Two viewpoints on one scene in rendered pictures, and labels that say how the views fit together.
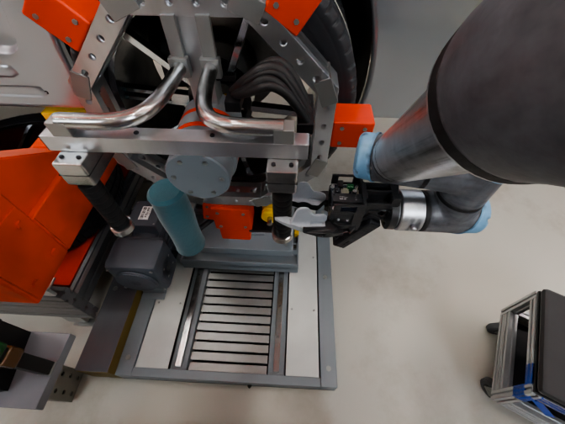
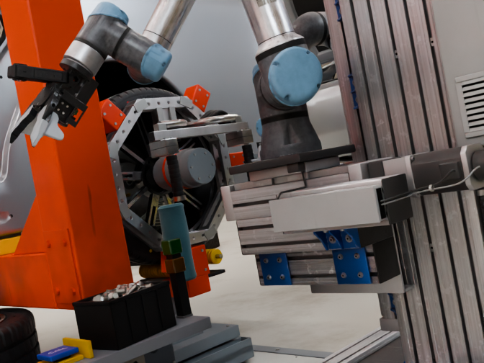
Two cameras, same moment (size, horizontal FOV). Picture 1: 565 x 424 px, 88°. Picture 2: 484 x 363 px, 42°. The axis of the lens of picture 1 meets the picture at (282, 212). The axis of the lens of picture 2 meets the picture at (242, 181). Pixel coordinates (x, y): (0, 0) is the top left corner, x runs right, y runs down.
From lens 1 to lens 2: 2.11 m
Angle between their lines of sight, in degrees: 65
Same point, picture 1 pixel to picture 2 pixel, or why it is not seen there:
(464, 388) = not seen: hidden behind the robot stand
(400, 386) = not seen: hidden behind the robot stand
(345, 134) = (235, 160)
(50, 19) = (109, 114)
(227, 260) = not seen: outside the picture
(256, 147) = (231, 125)
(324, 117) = (225, 150)
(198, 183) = (202, 170)
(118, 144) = (184, 131)
